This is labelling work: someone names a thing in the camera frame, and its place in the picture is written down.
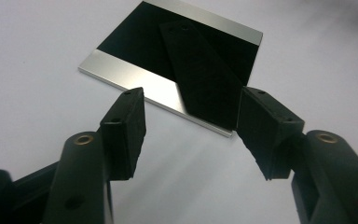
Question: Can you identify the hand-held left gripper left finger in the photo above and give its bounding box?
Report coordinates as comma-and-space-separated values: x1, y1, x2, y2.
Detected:
98, 86, 147, 182

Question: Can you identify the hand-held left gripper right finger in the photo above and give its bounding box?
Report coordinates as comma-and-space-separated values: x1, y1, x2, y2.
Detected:
235, 86, 306, 182

